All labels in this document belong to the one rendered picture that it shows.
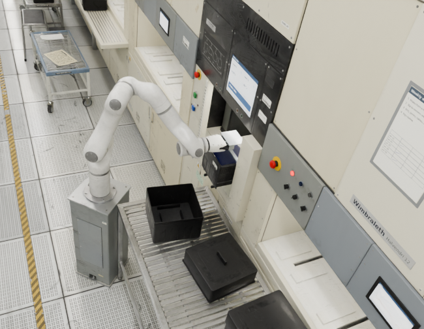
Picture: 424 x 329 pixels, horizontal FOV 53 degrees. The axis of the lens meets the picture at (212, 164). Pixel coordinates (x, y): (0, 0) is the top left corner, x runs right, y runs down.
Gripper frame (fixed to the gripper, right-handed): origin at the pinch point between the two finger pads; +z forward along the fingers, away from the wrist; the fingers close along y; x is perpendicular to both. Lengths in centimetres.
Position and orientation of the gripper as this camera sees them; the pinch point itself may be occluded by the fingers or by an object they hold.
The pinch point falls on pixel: (231, 140)
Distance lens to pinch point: 237.1
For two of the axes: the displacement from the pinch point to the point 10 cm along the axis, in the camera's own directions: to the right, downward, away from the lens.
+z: 9.0, -1.6, 3.9
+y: 4.0, 6.5, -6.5
